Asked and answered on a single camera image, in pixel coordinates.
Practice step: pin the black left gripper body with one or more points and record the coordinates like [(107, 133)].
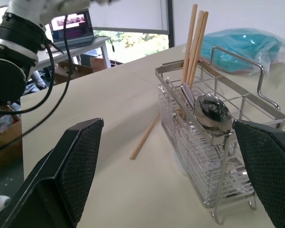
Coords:
[(5, 82)]

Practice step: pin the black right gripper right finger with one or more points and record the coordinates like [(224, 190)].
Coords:
[(268, 166)]

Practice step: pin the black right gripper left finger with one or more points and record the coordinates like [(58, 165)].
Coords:
[(78, 166)]

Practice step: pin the metal spoon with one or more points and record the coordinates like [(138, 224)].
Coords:
[(212, 111)]

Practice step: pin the wooden chopstick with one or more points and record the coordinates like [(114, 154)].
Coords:
[(189, 42), (144, 137), (196, 40), (200, 45)]

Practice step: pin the open laptop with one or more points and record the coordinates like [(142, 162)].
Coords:
[(72, 31)]

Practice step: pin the white desk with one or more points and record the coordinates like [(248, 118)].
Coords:
[(94, 44)]

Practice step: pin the teal plastic bag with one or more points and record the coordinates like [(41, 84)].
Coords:
[(239, 47)]

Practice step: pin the dark window frame post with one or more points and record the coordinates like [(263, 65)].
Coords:
[(170, 23)]

